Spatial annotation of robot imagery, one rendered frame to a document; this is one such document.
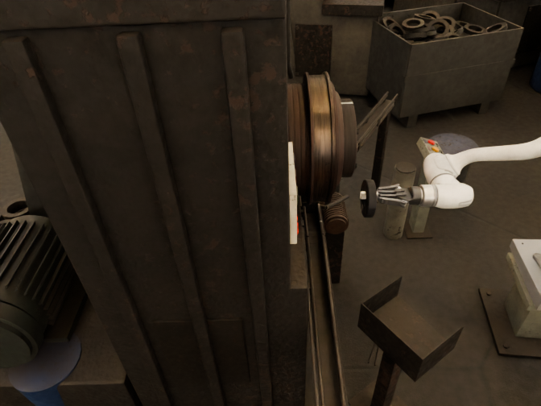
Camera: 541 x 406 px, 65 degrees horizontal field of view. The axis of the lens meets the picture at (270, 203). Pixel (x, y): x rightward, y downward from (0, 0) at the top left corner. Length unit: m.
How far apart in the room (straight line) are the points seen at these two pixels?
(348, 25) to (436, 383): 3.03
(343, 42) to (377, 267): 2.31
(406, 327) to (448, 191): 0.56
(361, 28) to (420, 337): 3.07
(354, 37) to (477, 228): 2.08
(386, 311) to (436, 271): 1.06
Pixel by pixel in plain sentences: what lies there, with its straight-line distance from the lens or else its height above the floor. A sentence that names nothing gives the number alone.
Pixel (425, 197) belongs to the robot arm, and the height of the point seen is 0.85.
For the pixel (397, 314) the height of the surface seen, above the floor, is 0.60.
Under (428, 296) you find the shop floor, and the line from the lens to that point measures 2.55.
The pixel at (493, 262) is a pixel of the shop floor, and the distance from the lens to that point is 2.86.
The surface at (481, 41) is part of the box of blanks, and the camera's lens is 3.99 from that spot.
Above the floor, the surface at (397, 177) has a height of 0.47.
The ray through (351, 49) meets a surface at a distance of 4.23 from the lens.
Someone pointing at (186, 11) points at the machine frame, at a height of 1.71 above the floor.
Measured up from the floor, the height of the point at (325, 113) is 1.29.
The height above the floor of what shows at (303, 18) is 0.73.
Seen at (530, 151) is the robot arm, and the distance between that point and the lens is 1.82.
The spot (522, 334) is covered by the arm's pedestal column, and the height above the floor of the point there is 0.04.
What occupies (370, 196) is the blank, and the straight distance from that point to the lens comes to 1.69.
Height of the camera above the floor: 1.93
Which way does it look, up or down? 40 degrees down
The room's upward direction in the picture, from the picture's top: 3 degrees counter-clockwise
